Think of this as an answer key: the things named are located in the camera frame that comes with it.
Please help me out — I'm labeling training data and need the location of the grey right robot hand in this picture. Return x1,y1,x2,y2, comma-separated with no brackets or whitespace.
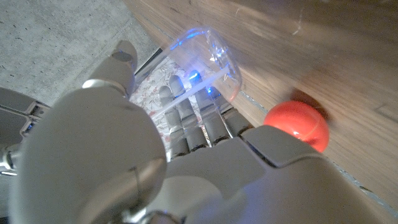
0,86,50,175

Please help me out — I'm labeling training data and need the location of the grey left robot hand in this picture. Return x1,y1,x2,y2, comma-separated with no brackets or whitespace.
7,39,385,224

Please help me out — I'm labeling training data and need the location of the clear plastic spray bottle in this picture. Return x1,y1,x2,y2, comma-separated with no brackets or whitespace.
133,26,243,119

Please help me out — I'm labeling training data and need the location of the floral backdrop cloth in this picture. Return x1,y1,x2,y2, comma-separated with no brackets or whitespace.
129,57,218,156

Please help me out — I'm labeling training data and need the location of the black backdrop stand pole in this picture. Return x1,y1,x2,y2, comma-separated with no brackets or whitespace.
135,48,164,75

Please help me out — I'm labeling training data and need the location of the orange toy ball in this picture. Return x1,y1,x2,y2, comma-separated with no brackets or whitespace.
263,100,330,153

